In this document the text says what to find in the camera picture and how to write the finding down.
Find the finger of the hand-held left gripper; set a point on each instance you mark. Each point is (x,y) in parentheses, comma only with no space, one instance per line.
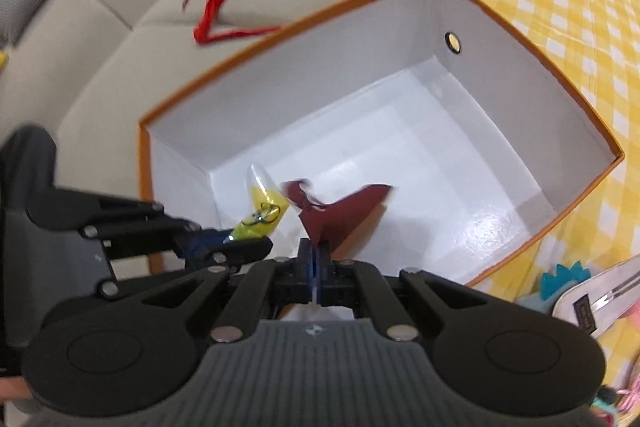
(125,212)
(245,249)

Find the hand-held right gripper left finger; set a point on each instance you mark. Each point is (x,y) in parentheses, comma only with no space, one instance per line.
(306,269)

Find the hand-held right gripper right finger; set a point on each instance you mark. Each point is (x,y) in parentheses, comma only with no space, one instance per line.
(321,269)

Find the yellow item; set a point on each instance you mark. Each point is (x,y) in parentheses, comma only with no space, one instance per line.
(265,202)

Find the dark red paper piece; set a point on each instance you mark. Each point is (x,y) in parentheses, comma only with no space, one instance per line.
(345,217)

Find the orange cardboard box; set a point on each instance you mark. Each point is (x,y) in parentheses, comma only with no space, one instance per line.
(450,132)

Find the pink tassel pouch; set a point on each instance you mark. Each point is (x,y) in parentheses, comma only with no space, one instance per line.
(630,397)

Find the beige sofa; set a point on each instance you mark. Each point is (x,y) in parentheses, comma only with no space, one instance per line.
(100,72)

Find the small yellow object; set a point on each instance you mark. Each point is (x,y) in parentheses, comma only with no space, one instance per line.
(3,59)

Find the teal felt toy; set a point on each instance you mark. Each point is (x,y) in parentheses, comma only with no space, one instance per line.
(555,282)

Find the white pouch with dark label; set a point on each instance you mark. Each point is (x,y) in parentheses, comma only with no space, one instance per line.
(590,292)

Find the yellow checked tablecloth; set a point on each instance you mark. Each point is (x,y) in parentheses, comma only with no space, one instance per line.
(575,7)

